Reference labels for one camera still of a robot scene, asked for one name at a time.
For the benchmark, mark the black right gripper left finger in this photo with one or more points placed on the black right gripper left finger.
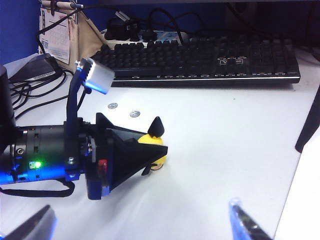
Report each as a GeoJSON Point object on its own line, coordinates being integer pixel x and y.
{"type": "Point", "coordinates": [32, 225]}

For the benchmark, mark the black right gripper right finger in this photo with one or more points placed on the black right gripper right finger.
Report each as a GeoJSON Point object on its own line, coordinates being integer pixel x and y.
{"type": "Point", "coordinates": [246, 222]}

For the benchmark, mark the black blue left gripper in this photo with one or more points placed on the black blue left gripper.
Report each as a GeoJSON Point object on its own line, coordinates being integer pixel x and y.
{"type": "Point", "coordinates": [96, 175]}

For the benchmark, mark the yellow black Pichu doll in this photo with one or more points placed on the yellow black Pichu doll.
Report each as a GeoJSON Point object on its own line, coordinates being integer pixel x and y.
{"type": "Point", "coordinates": [152, 142]}

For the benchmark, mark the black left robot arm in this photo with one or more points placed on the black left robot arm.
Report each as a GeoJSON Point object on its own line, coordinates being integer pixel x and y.
{"type": "Point", "coordinates": [47, 150]}

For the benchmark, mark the silver coin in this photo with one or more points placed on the silver coin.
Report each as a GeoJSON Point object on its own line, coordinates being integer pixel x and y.
{"type": "Point", "coordinates": [112, 105]}
{"type": "Point", "coordinates": [135, 114]}

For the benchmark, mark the white paper sheet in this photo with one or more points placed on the white paper sheet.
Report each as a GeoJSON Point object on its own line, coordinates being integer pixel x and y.
{"type": "Point", "coordinates": [302, 200]}

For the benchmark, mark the black mechanical keyboard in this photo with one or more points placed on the black mechanical keyboard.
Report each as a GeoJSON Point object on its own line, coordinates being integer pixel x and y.
{"type": "Point", "coordinates": [200, 60]}

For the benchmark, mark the kraft paper desk calendar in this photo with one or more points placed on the kraft paper desk calendar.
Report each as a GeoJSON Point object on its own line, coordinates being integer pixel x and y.
{"type": "Point", "coordinates": [82, 37]}

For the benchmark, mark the white blue power strip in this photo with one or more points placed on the white blue power strip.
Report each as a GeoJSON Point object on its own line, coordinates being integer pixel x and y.
{"type": "Point", "coordinates": [165, 36]}

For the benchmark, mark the black power plug adapter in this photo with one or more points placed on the black power plug adapter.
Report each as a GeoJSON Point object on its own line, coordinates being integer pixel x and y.
{"type": "Point", "coordinates": [120, 28]}

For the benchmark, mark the black adapter box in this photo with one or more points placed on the black adapter box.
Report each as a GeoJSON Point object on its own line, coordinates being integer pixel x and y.
{"type": "Point", "coordinates": [35, 70]}

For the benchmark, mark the beige pen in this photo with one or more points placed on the beige pen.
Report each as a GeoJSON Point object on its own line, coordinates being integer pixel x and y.
{"type": "Point", "coordinates": [62, 4]}

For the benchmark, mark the black left camera mount bracket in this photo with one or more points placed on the black left camera mount bracket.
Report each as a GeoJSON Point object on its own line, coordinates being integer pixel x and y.
{"type": "Point", "coordinates": [73, 112]}

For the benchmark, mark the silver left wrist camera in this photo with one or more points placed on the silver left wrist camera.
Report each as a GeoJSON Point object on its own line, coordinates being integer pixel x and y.
{"type": "Point", "coordinates": [98, 76]}

